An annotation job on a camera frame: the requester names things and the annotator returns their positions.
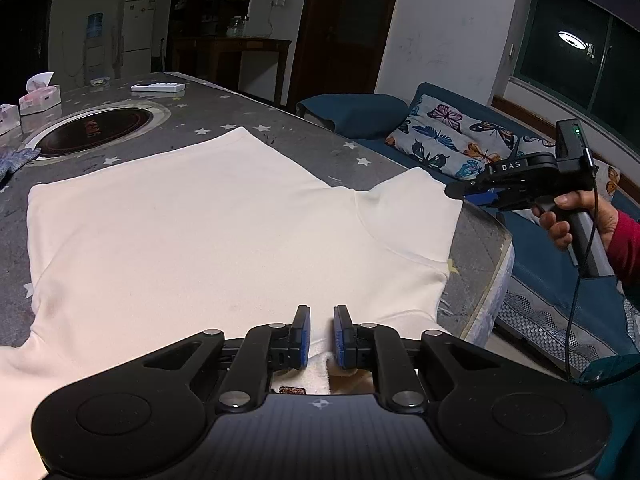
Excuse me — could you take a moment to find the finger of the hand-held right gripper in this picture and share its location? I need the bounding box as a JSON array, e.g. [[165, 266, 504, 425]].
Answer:
[[467, 191, 507, 208], [444, 180, 497, 199]]

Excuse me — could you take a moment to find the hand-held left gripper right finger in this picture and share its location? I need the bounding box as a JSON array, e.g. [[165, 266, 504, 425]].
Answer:
[[333, 304, 495, 414]]

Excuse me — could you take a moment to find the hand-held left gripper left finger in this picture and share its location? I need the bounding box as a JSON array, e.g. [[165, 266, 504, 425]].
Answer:
[[132, 305, 312, 414]]

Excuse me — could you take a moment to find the white shirt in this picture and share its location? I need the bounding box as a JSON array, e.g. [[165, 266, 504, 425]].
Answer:
[[0, 126, 463, 480]]

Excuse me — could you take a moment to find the person's right forearm red sleeve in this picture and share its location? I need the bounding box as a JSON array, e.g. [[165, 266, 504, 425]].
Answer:
[[604, 209, 640, 307]]

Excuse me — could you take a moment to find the person's right hand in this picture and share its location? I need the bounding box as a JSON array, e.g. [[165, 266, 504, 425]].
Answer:
[[531, 191, 620, 252]]

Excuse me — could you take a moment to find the blue sofa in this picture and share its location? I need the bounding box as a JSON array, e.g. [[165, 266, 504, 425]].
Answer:
[[295, 82, 640, 377]]

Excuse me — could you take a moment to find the window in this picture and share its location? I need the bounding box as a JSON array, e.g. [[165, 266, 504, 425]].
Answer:
[[515, 0, 640, 137]]

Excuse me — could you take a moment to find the blue pillow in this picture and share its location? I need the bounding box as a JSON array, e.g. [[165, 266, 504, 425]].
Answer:
[[296, 94, 409, 140]]

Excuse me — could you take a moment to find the dark wooden door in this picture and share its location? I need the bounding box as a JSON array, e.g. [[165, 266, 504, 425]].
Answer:
[[287, 0, 406, 112]]

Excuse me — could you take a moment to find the teal cloth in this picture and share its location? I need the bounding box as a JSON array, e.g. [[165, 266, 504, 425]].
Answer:
[[574, 354, 640, 480]]

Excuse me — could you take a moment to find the wooden side table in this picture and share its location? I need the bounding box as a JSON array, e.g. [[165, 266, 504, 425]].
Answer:
[[170, 36, 292, 107]]

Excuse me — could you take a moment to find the white remote control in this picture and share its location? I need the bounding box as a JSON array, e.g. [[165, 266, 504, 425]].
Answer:
[[131, 81, 186, 94]]

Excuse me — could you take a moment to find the round black induction cooker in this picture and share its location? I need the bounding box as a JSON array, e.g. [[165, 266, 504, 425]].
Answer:
[[22, 100, 168, 162]]

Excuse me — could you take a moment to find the blue knitted glove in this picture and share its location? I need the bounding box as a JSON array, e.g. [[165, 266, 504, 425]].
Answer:
[[0, 147, 42, 184]]

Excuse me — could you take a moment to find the white fridge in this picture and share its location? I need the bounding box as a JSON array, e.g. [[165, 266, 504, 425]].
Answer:
[[121, 0, 156, 79]]

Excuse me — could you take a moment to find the pink tissue box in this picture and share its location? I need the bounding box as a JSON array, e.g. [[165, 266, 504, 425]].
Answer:
[[19, 72, 62, 115]]

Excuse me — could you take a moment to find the water dispenser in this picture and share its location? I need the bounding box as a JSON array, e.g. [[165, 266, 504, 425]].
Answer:
[[82, 12, 109, 81]]

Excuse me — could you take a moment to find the white tissue pack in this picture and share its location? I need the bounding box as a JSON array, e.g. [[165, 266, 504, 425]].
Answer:
[[0, 104, 22, 136]]

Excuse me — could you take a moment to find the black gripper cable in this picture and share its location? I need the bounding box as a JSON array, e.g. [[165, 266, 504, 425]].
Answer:
[[565, 147, 601, 383]]

